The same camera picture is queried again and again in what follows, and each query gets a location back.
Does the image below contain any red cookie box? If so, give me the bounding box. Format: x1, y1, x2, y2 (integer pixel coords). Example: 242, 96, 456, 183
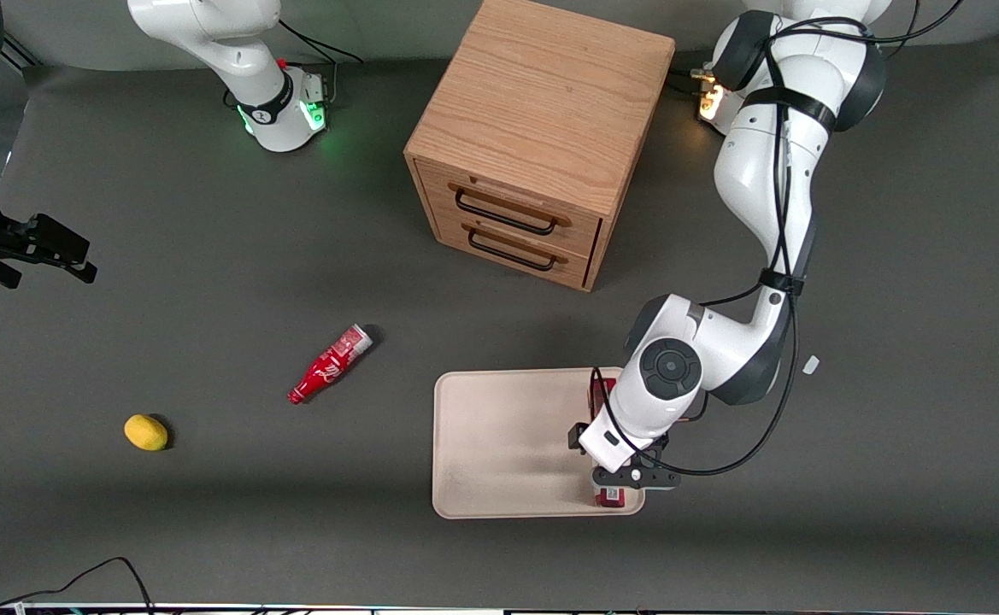
588, 374, 647, 511

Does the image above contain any beige rectangular tray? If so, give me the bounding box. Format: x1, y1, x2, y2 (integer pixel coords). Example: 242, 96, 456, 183
432, 367, 646, 520

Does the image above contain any yellow lemon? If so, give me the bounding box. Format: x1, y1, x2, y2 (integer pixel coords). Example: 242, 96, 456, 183
124, 414, 169, 452

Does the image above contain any red cola bottle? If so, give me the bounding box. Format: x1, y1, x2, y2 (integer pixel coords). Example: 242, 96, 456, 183
287, 325, 374, 406

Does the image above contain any dark grey table mat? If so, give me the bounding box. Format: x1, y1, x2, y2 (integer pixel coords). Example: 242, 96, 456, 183
0, 34, 999, 611

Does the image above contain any wooden drawer cabinet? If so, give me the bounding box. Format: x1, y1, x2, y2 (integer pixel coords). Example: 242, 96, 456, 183
403, 0, 677, 293

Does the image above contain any wooden drawer with short handle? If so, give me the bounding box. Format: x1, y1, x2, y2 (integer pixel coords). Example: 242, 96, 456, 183
432, 214, 596, 290

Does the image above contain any black frame strut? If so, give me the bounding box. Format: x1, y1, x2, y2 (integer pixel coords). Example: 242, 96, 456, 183
0, 38, 40, 74

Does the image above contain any short black drawer handle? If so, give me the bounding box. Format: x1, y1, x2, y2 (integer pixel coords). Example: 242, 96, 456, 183
467, 228, 557, 273

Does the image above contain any wooden drawer with long handle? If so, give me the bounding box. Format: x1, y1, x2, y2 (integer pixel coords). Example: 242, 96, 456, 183
416, 161, 602, 259

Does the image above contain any long black drawer handle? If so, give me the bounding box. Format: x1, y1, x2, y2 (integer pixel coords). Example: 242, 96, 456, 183
455, 189, 559, 237

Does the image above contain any black cable on table edge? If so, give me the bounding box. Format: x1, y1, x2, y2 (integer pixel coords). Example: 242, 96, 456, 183
0, 557, 155, 615

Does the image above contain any black right base cable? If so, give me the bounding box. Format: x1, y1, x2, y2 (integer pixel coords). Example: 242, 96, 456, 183
277, 17, 365, 108

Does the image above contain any black base cable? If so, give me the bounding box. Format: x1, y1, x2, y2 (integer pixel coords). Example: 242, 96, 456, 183
668, 68, 710, 100
277, 17, 365, 108

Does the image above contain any black left base cable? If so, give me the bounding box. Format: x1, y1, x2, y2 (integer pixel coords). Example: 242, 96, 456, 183
668, 68, 710, 100

